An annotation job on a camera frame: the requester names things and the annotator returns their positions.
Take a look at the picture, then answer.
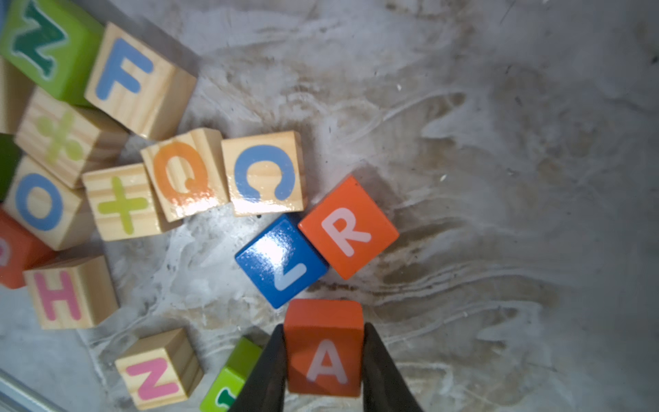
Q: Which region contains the green Z block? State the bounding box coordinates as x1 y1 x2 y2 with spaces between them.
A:
1 0 105 107

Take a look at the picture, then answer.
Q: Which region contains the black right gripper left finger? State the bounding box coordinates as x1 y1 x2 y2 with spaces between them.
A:
229 324 287 412

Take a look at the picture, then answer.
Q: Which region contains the wooden green plus block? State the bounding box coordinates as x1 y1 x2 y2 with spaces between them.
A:
82 163 183 241

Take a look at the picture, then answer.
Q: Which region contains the wooden pink H block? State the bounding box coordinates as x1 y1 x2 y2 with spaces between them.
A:
23 255 119 330

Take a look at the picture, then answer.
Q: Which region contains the wooden blue F block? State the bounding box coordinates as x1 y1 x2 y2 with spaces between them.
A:
84 22 197 141

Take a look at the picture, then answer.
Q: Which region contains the wooden green cross block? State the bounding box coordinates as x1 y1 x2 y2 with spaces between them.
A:
15 88 130 189

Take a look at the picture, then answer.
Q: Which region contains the green I block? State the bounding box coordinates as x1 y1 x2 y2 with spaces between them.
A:
199 337 263 412

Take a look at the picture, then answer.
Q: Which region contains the orange R block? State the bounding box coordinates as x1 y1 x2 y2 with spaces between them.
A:
298 174 399 280

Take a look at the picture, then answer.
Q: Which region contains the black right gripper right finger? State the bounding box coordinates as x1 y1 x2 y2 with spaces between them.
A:
362 323 422 412

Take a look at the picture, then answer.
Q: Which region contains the wooden blue C block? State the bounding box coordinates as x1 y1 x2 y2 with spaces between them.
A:
221 130 308 216

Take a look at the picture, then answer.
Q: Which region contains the wooden orange Q block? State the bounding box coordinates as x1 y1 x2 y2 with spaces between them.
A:
141 128 230 222

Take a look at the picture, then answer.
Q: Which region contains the green two block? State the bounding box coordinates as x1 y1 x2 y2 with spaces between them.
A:
0 134 22 202

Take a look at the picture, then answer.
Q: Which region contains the orange A block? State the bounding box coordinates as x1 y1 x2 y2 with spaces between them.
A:
283 299 365 398

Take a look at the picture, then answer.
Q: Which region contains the wooden blue O block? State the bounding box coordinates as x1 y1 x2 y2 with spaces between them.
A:
3 154 95 251

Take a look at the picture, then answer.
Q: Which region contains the wooden pink N block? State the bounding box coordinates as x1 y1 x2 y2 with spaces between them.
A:
115 328 204 411

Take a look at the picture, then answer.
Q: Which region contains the red B block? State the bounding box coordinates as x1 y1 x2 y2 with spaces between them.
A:
1 210 57 289

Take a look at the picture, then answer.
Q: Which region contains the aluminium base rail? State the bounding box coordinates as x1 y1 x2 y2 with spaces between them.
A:
1 370 66 412

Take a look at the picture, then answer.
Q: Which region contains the blue L block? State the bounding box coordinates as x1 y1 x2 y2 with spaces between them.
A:
234 213 330 309

